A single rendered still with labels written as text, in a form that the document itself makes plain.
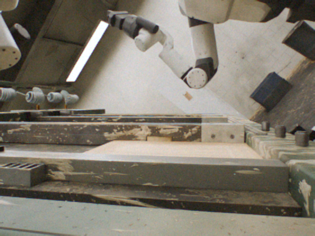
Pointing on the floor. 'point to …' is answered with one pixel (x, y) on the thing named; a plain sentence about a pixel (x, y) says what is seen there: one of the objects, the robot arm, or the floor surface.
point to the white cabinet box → (191, 96)
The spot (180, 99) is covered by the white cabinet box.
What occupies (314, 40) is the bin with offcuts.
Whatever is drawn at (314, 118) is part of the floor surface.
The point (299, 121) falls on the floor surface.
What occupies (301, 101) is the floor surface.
